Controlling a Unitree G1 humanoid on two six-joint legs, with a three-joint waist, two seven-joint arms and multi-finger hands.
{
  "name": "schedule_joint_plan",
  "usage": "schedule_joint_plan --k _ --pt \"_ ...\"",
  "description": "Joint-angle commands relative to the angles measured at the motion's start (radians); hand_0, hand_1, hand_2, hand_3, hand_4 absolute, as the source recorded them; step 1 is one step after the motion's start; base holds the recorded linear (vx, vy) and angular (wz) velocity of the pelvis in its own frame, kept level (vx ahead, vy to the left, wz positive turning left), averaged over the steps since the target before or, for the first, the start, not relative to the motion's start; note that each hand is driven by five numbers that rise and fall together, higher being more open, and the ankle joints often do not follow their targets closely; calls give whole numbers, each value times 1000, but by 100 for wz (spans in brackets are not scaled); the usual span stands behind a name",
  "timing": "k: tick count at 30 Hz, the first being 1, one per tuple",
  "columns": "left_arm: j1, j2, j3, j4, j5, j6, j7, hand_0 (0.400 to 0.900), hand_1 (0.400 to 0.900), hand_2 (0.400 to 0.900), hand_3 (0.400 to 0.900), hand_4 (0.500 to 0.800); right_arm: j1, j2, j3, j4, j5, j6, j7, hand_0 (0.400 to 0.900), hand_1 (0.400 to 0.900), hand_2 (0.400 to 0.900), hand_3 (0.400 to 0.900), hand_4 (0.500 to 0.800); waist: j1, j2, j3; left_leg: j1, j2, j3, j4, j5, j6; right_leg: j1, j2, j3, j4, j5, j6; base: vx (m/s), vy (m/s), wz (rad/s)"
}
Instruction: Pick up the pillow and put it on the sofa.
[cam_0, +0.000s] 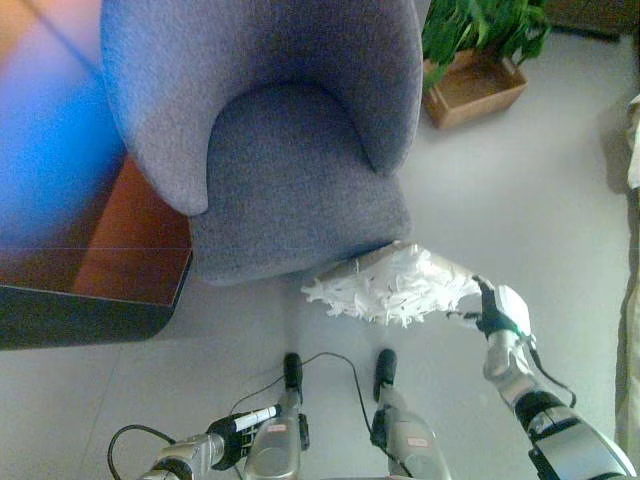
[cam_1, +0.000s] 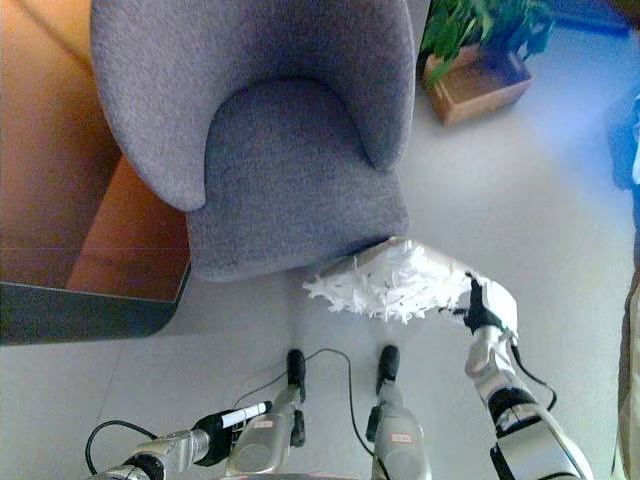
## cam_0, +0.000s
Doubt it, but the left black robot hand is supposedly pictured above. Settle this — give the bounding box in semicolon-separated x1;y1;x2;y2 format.
206;405;279;472

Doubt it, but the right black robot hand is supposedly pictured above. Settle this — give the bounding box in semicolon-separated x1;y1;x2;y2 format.
446;274;531;343

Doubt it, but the white fluffy duster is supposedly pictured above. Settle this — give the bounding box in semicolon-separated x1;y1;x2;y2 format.
301;241;482;330

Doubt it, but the grey fabric armchair sofa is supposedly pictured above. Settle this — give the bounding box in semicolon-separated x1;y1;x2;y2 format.
99;0;434;287

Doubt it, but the left silver robot leg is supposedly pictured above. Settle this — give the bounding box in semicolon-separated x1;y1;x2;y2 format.
244;351;311;480

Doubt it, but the beige curtain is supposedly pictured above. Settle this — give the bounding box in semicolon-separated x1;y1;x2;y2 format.
613;92;640;456

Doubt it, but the brown wooden planter box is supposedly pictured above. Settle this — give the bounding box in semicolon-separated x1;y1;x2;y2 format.
422;48;530;130

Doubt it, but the brown wooden side table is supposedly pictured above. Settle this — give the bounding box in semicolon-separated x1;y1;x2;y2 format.
0;154;195;352

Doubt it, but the green potted plant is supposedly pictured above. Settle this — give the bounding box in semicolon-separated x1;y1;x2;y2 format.
421;0;553;92

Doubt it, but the dark wooden furniture piece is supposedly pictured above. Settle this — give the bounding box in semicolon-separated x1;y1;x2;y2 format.
542;0;624;42

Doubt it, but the black thin cable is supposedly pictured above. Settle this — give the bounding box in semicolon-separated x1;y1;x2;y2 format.
107;351;375;469

